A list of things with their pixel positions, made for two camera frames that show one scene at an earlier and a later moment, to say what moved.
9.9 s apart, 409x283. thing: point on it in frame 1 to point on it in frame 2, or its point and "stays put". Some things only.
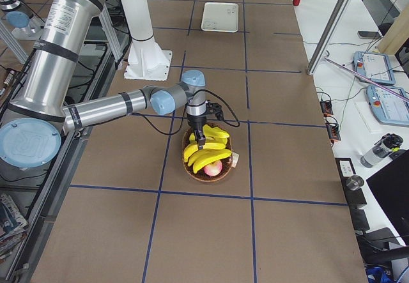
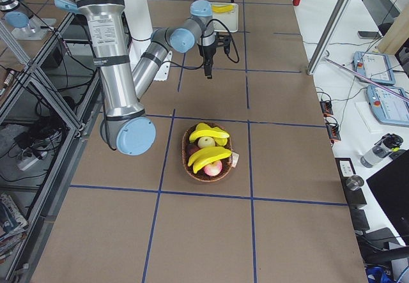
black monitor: x=390 y=186 stays put
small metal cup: x=354 y=182 stays put
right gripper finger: x=200 y=138 to x=208 y=68
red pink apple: x=213 y=168 stays put
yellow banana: x=213 y=145 to x=222 y=9
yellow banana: x=208 y=130 stays put
